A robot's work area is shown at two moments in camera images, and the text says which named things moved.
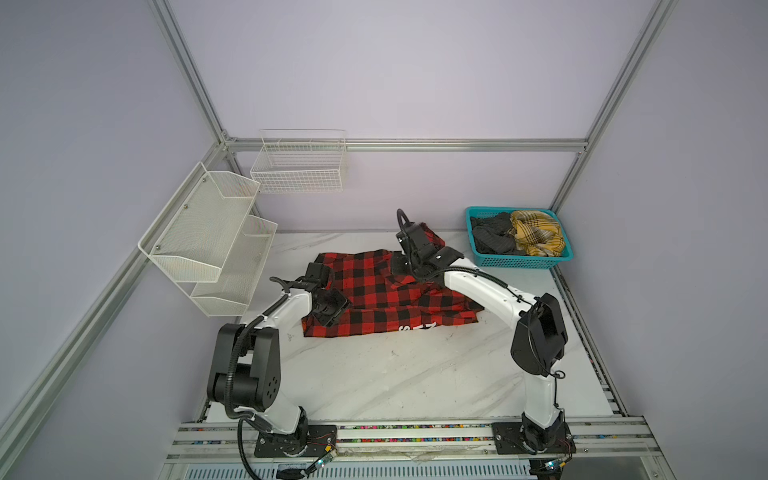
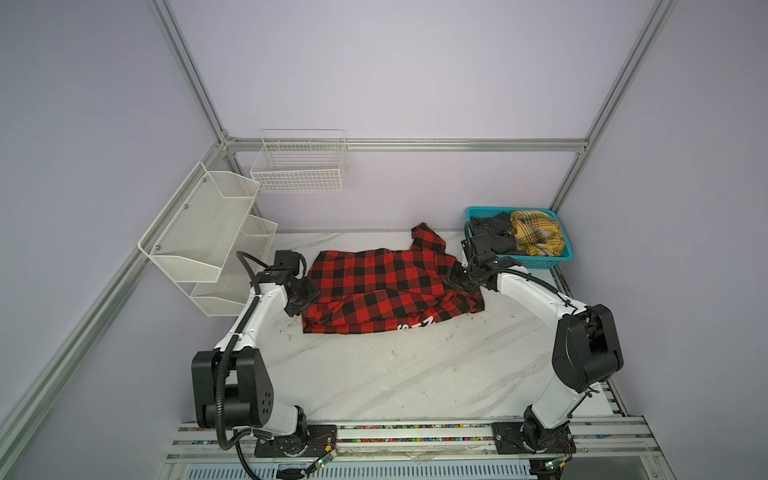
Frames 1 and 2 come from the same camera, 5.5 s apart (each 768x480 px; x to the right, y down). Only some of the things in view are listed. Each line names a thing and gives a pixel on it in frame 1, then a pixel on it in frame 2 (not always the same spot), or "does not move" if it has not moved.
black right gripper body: [412, 266] -> [462, 276]
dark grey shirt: [494, 234] does not move
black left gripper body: [334, 304] -> [306, 295]
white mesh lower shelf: [230, 296] does not move
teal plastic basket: [517, 261] does not move
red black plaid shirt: [384, 301] does not move
